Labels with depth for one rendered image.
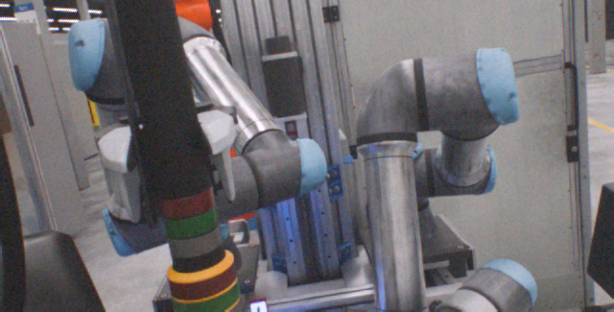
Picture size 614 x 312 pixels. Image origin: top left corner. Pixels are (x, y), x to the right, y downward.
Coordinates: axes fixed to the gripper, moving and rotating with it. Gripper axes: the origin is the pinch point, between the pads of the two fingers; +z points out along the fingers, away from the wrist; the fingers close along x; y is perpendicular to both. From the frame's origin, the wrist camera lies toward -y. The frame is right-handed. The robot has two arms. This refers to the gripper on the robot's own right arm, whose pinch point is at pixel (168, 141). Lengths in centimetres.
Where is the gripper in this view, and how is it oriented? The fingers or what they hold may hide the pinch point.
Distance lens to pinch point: 28.5
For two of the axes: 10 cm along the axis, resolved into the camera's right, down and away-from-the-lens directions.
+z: 2.7, 1.4, -9.5
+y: 1.5, 9.7, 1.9
